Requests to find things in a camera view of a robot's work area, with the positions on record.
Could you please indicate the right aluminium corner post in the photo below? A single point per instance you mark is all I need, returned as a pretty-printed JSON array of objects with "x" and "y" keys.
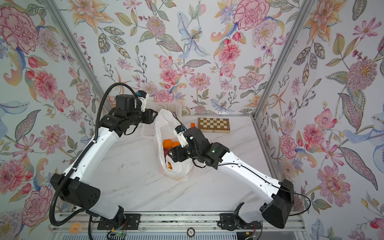
[{"x": 303, "y": 13}]

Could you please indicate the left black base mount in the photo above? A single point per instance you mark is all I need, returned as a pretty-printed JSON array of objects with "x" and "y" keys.
[{"x": 128, "y": 222}]

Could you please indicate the left aluminium corner post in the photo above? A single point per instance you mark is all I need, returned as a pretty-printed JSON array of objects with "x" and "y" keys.
[{"x": 68, "y": 36}]

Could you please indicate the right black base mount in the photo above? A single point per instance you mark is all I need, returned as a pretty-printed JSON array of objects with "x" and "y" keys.
[{"x": 232, "y": 221}]

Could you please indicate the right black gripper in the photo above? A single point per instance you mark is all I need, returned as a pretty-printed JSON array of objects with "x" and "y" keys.
[{"x": 176, "y": 153}]

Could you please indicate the white perforated plastic basket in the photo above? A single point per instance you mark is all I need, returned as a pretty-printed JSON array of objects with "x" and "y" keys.
[{"x": 165, "y": 117}]

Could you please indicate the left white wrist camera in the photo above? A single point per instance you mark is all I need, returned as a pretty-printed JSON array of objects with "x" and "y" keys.
[{"x": 143, "y": 97}]

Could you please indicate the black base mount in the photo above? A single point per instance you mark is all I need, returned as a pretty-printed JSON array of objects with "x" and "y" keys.
[
  {"x": 232, "y": 221},
  {"x": 128, "y": 222}
]

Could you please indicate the white translucent plastic bag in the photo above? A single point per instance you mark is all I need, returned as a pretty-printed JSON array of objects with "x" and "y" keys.
[{"x": 181, "y": 171}]

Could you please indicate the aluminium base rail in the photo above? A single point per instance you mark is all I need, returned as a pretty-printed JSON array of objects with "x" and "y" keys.
[{"x": 179, "y": 226}]

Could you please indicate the orange tape roll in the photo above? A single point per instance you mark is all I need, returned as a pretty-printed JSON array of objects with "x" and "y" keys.
[{"x": 76, "y": 228}]

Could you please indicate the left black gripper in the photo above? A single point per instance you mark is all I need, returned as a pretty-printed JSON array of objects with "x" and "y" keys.
[{"x": 149, "y": 115}]

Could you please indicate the pink dragon fruit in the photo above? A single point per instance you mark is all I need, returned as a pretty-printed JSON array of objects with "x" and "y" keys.
[{"x": 166, "y": 152}]

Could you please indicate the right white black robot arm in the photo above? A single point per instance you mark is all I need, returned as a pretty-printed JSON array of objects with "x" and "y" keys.
[{"x": 275, "y": 198}]

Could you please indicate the aluminium corner post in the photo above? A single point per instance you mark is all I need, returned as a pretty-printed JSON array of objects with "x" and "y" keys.
[
  {"x": 303, "y": 13},
  {"x": 68, "y": 36}
]

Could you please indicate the wooden chessboard box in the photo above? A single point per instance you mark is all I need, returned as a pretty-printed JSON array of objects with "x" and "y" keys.
[{"x": 214, "y": 125}]

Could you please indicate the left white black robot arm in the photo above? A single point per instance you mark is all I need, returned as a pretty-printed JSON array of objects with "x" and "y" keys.
[{"x": 73, "y": 185}]

